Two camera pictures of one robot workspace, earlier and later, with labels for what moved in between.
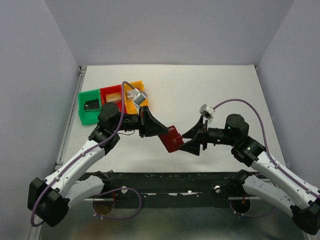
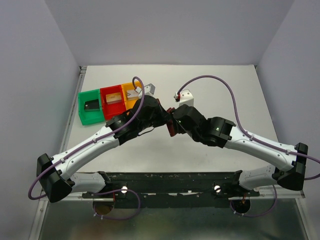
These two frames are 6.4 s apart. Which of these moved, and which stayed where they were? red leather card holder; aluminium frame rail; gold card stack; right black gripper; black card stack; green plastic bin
Moved: red leather card holder; right black gripper
Stayed: green plastic bin; gold card stack; aluminium frame rail; black card stack
